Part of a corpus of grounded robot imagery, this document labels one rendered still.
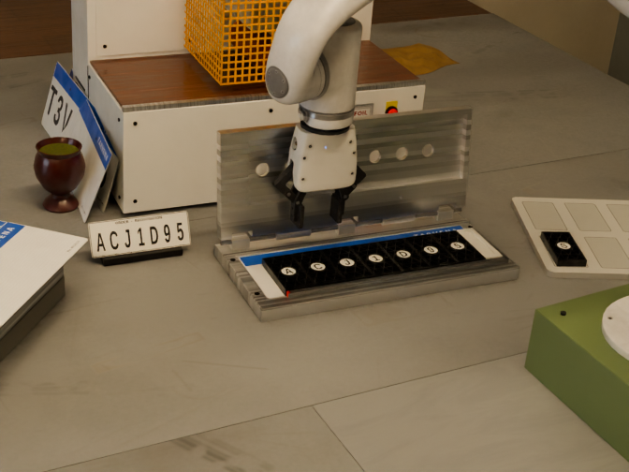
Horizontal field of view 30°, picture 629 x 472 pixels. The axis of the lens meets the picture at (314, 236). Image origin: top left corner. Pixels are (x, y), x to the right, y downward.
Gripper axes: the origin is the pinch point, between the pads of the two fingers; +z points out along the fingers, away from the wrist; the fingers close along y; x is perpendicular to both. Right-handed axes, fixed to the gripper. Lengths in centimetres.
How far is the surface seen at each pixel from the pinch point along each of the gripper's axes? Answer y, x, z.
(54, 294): -42.0, -2.1, 6.5
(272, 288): -11.2, -10.1, 6.2
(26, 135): -34, 59, 9
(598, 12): 201, 190, 41
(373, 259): 6.5, -8.3, 5.0
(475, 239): 25.9, -6.5, 5.1
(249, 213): -10.2, 3.2, 0.4
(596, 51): 204, 190, 56
